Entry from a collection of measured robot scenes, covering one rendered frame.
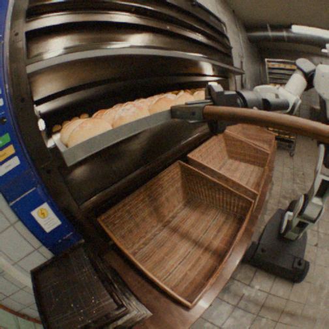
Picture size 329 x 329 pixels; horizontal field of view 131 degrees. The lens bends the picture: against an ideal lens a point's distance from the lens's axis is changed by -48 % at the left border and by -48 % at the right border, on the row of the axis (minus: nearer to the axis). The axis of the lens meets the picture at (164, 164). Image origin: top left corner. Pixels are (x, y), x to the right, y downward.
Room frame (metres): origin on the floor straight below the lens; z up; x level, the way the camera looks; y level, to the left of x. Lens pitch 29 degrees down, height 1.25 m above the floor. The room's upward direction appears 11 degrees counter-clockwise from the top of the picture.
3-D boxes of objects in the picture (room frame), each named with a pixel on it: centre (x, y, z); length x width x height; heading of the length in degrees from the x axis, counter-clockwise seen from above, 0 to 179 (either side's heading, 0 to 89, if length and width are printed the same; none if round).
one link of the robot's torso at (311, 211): (0.26, -0.83, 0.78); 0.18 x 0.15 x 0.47; 40
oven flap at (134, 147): (0.98, -0.30, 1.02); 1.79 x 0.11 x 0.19; 131
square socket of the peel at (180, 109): (0.33, -0.08, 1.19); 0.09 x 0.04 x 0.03; 41
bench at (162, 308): (0.69, -0.41, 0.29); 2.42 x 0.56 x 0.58; 131
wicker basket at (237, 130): (1.18, -0.95, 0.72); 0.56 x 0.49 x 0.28; 130
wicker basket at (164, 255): (0.39, -0.04, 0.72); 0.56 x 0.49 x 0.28; 132
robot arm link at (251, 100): (0.33, -0.19, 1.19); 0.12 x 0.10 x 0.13; 96
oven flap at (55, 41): (0.98, -0.30, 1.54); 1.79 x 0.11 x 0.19; 131
